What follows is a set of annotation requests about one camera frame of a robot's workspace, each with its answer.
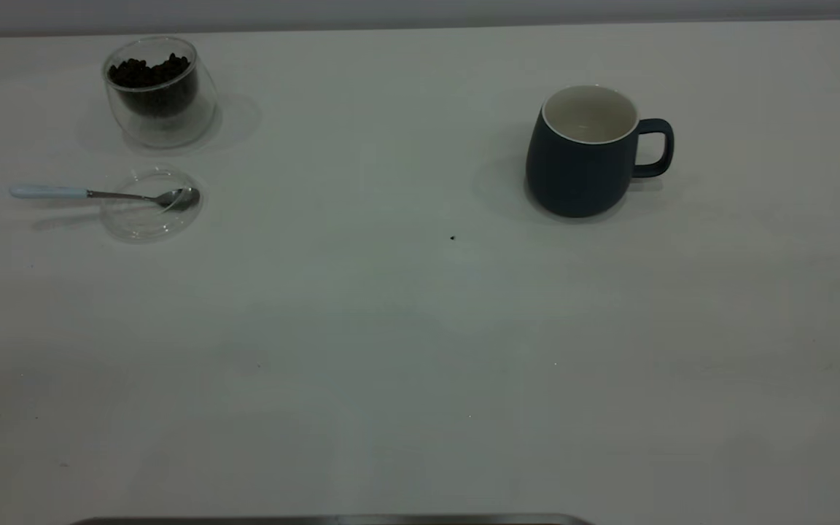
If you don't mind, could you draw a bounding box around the double-wall glass cup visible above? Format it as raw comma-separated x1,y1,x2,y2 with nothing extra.
102,36,218,149

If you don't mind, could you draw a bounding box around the coffee bean pile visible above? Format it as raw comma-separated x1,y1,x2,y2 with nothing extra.
108,52,198,117

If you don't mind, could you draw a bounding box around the small clear glass dish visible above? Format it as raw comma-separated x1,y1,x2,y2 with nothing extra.
99,166,206,243

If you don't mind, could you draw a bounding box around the spoon with pale blue handle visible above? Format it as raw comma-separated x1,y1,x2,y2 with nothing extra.
9,184,201,213

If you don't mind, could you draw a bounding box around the dark grey ceramic mug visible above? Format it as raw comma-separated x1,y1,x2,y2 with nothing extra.
525,85,675,219

